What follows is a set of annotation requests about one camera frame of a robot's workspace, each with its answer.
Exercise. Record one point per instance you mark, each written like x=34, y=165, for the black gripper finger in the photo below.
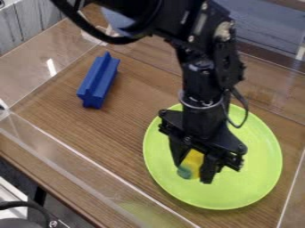
x=212, y=166
x=180, y=150

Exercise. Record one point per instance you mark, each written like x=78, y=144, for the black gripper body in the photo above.
x=201, y=125

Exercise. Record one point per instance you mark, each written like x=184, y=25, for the yellow toy banana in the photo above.
x=189, y=169

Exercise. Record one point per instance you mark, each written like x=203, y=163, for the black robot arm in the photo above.
x=199, y=28

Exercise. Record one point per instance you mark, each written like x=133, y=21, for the green round plate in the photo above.
x=233, y=189

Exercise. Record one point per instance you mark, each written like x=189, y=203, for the blue cross-shaped block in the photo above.
x=98, y=81

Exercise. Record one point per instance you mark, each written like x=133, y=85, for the clear acrylic enclosure wall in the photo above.
x=82, y=152

